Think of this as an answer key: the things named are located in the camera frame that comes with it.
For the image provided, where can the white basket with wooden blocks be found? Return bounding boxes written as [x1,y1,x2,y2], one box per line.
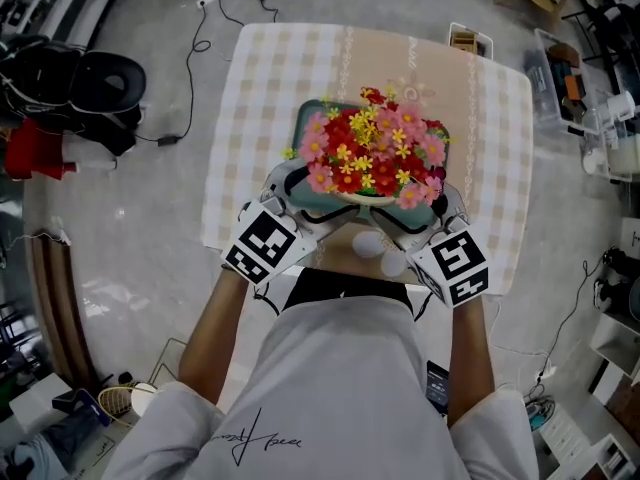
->
[447,21,495,59]

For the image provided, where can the person's white shirt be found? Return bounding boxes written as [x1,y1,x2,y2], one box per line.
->
[102,295,539,480]

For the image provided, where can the person's right forearm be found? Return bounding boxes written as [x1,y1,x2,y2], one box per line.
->
[447,297,496,429]

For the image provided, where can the person's black shorts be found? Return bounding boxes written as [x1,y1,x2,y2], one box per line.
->
[282,266,415,317]

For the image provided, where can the white box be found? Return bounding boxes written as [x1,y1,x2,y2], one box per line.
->
[8,372,76,432]

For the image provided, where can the clear storage bin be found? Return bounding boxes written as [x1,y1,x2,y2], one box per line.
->
[524,27,601,137]

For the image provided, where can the white round appliance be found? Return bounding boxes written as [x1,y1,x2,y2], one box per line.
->
[607,137,640,177]

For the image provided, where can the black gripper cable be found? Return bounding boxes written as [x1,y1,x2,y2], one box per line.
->
[253,292,281,317]
[413,291,434,322]

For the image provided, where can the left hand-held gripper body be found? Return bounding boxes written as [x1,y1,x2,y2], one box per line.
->
[220,187,319,287]

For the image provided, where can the flower pot with colourful flowers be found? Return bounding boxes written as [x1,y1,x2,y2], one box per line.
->
[280,85,457,210]

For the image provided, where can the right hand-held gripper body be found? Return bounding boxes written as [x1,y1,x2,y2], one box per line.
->
[404,216,490,310]

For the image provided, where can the table with checked tablecloth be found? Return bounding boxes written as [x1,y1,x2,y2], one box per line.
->
[199,21,535,297]

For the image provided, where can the tangle of chargers and cables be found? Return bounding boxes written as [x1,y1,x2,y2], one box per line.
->
[524,397,556,432]

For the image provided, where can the gold wire chair white seat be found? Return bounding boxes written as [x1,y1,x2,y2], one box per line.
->
[97,337,190,429]

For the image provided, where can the black oval padded device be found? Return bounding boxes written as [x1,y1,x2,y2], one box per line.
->
[69,50,147,115]

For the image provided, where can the black smartphone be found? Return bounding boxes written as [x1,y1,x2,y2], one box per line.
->
[425,360,450,417]

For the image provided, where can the person's left forearm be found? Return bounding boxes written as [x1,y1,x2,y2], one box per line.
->
[178,267,249,409]

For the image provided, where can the green tray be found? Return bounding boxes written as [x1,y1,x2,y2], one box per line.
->
[288,98,454,229]

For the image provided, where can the white drawer cabinet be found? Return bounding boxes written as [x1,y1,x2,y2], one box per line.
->
[538,402,640,480]

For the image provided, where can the dark blue stool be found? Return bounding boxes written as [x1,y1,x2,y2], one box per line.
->
[52,387,111,427]

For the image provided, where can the brown wooden bench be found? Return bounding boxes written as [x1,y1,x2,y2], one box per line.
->
[29,232,96,389]

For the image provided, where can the white electric kettle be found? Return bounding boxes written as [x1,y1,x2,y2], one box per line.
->
[607,91,636,122]

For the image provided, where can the white cube shelf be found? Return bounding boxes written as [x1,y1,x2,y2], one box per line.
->
[590,312,640,377]

